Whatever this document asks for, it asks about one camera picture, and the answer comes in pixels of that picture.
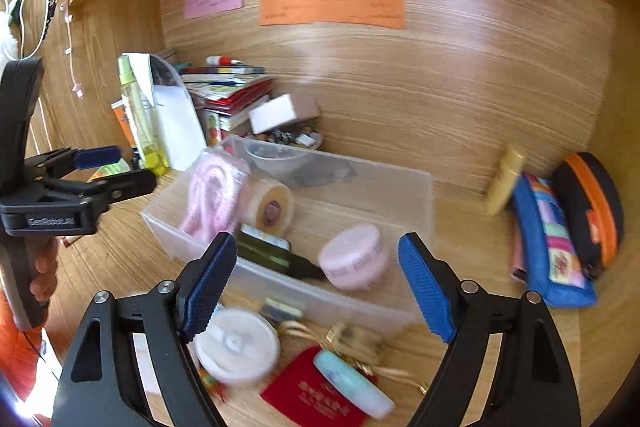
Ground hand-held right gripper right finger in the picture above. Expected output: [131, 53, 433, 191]
[397, 231, 583, 427]

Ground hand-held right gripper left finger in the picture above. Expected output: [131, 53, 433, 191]
[50, 231, 238, 427]

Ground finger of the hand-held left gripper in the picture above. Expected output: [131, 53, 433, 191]
[37, 169, 157, 208]
[27, 146, 122, 180]

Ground wooden desktop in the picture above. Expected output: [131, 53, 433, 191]
[47, 127, 618, 427]

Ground person's left hand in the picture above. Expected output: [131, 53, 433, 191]
[27, 237, 60, 305]

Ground orange carton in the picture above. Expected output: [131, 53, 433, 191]
[110, 102, 139, 148]

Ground yellow spray bottle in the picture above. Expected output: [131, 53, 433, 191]
[117, 55, 170, 178]

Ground white round lidded container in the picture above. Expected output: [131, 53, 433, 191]
[194, 309, 282, 389]

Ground dark green bottle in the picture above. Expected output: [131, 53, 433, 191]
[235, 224, 327, 283]

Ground small dark block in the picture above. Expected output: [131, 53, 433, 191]
[261, 297, 306, 324]

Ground white paper bag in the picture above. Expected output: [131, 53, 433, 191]
[122, 53, 209, 173]

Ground pink round jar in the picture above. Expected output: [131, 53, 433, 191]
[318, 224, 391, 292]

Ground gold tassel ornament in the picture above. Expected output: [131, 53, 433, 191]
[280, 321, 432, 394]

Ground colourful candy wrappers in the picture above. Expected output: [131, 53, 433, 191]
[199, 366, 228, 404]

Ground beige tape roll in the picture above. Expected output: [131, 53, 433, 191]
[244, 179, 295, 236]

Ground clear plastic storage box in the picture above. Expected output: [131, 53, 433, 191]
[140, 134, 434, 334]

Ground light blue tube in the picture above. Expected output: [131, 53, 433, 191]
[313, 349, 397, 421]

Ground blue patchwork pouch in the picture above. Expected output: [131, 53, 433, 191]
[509, 174, 599, 311]

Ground yellow tube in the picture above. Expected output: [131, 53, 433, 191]
[483, 144, 529, 216]

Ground stack of books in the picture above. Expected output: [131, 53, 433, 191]
[179, 65, 275, 134]

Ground red envelope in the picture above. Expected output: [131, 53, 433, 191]
[260, 346, 372, 427]

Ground orange garment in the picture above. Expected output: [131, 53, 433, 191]
[0, 304, 48, 404]

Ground clear plastic bowl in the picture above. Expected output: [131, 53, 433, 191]
[244, 139, 314, 178]

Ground white cardboard box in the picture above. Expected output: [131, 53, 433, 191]
[248, 94, 321, 136]

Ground pile of small trinkets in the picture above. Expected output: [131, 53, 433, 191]
[254, 121, 324, 151]

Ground black and orange pouch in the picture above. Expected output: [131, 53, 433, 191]
[550, 152, 625, 281]

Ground orange paper note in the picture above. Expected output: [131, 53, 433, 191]
[258, 0, 406, 30]

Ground pink coiled cable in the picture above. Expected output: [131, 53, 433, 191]
[179, 152, 252, 244]

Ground pink hanging cord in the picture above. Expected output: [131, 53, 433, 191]
[61, 1, 85, 98]

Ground white cable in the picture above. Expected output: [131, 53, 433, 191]
[0, 0, 42, 64]

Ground black beaded strap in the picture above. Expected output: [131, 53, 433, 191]
[37, 0, 62, 44]

